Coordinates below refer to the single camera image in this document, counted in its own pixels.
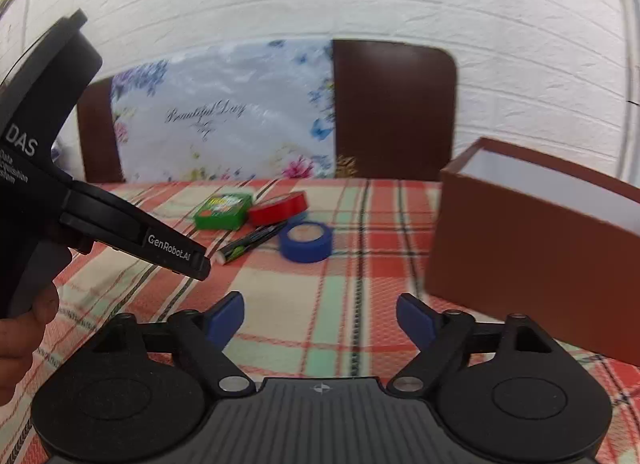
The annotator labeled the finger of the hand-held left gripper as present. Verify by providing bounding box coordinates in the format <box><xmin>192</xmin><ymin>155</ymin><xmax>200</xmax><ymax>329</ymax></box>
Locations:
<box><xmin>59</xmin><ymin>180</ymin><xmax>212</xmax><ymax>281</ymax></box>

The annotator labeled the floral plastic bag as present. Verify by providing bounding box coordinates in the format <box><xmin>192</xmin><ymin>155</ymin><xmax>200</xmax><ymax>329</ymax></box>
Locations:
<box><xmin>109</xmin><ymin>40</ymin><xmax>335</xmax><ymax>183</ymax></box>

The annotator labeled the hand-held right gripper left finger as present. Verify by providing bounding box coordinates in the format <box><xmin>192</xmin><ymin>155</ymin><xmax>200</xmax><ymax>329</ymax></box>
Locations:
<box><xmin>92</xmin><ymin>291</ymin><xmax>256</xmax><ymax>395</ymax></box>

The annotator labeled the red tape roll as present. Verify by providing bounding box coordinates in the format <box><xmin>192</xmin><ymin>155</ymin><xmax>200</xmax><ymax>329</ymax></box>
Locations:
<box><xmin>248</xmin><ymin>191</ymin><xmax>309</xmax><ymax>227</ymax></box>

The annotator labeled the brown wooden chair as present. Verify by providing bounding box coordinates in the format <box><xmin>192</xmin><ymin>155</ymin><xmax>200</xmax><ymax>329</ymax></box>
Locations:
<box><xmin>77</xmin><ymin>38</ymin><xmax>459</xmax><ymax>183</ymax></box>

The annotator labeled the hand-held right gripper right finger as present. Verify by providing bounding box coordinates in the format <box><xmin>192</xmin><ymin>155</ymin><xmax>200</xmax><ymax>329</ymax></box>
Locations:
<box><xmin>386</xmin><ymin>293</ymin><xmax>557</xmax><ymax>394</ymax></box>

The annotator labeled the green small box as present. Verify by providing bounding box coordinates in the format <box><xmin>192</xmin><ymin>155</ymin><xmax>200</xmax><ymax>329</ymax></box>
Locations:
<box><xmin>194</xmin><ymin>192</ymin><xmax>254</xmax><ymax>231</ymax></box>

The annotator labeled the person's left hand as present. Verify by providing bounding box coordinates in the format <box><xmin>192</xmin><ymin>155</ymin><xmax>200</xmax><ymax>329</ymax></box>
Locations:
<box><xmin>0</xmin><ymin>286</ymin><xmax>61</xmax><ymax>407</ymax></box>

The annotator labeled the plaid tablecloth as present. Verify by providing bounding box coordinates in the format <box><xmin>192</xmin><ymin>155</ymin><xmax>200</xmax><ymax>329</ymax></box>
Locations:
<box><xmin>0</xmin><ymin>177</ymin><xmax>640</xmax><ymax>464</ymax></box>

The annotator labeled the blue tape roll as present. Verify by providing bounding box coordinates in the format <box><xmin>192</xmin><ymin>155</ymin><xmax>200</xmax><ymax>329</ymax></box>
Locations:
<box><xmin>279</xmin><ymin>220</ymin><xmax>334</xmax><ymax>264</ymax></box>

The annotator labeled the black marker pen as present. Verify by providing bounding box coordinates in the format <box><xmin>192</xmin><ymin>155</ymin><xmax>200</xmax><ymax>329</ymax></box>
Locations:
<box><xmin>216</xmin><ymin>221</ymin><xmax>289</xmax><ymax>267</ymax></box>

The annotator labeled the brown cardboard box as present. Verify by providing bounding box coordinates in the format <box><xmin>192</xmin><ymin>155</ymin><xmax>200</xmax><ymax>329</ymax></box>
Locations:
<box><xmin>424</xmin><ymin>137</ymin><xmax>640</xmax><ymax>368</ymax></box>

